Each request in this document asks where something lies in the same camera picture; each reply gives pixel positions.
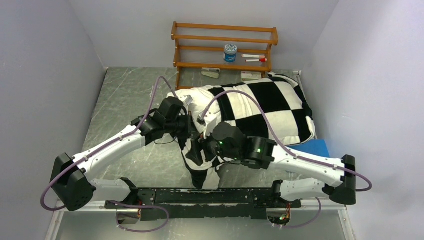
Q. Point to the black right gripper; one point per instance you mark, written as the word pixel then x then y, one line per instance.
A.
pixel 195 154

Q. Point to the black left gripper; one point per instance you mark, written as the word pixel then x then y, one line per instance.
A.
pixel 188 132

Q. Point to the white pillow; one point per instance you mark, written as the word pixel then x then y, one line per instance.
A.
pixel 201 97

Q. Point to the black white checkered pillowcase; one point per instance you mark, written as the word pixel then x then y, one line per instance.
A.
pixel 273 107

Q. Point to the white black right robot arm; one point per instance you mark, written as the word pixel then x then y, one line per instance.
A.
pixel 325 177

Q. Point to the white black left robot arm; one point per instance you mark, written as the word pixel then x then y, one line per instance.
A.
pixel 73 178

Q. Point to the wooden shelf rack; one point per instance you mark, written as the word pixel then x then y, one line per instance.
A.
pixel 223 47

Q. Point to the small white red box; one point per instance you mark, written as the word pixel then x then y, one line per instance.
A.
pixel 250 76

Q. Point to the blue white round jar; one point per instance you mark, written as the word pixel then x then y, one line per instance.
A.
pixel 230 53

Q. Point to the white marker pen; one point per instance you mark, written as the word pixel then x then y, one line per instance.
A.
pixel 253 56

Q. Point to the red capped marker pen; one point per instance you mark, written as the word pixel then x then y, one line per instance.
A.
pixel 254 60

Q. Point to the blue foam block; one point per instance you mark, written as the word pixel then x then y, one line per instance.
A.
pixel 316 147

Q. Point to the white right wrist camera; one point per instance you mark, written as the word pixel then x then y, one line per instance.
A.
pixel 208 124

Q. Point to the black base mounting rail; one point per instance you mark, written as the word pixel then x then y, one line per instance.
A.
pixel 184 203

